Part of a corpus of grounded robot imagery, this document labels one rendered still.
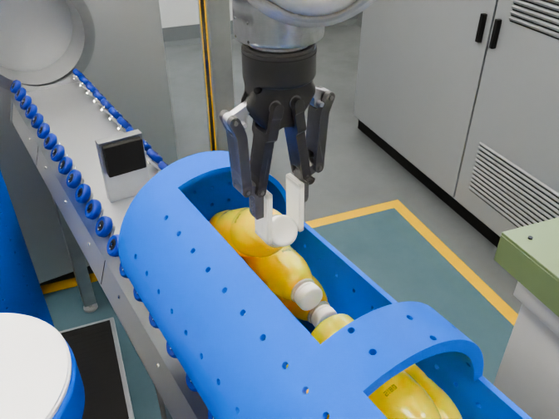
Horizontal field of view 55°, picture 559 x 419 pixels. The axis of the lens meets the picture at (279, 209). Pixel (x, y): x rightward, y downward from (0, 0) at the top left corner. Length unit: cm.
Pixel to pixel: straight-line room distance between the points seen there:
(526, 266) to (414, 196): 209
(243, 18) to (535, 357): 80
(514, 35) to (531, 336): 160
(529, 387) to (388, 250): 159
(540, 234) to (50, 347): 81
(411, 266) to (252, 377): 203
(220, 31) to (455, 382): 101
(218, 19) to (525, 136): 148
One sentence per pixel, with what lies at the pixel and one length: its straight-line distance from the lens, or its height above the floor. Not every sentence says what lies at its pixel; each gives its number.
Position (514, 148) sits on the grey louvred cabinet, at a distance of 252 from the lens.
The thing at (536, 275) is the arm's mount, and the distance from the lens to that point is 99.
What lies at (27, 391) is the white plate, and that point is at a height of 104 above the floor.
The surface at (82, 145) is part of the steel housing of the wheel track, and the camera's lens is 160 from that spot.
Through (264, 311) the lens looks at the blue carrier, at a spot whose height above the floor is 121.
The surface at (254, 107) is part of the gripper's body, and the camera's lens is 55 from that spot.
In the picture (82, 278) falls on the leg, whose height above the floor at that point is 19.
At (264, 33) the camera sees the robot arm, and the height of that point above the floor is 149.
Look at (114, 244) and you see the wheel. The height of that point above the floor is 97.
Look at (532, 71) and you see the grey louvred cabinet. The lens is 241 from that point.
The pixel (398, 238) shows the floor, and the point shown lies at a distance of 272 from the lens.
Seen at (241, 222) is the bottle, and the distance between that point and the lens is 70.
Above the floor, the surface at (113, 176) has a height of 100.
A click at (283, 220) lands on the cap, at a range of 66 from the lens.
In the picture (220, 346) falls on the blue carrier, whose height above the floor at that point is 117.
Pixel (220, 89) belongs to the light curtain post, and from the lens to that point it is 147.
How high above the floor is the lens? 164
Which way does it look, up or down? 35 degrees down
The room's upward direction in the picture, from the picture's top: straight up
